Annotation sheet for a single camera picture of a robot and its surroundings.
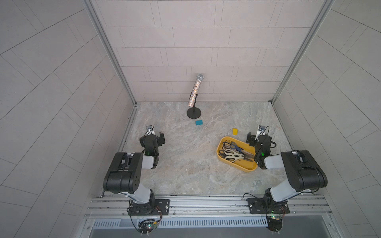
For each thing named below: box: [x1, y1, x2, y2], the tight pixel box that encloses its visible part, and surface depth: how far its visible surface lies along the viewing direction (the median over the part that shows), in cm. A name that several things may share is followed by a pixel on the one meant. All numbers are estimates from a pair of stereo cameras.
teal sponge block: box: [195, 119, 203, 126], surface depth 107 cm
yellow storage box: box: [216, 136, 258, 174], surface depth 88 cm
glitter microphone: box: [187, 73, 204, 108], surface depth 96 cm
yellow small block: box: [232, 127, 239, 136], surface depth 101 cm
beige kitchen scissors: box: [224, 149, 254, 163], surface depth 88 cm
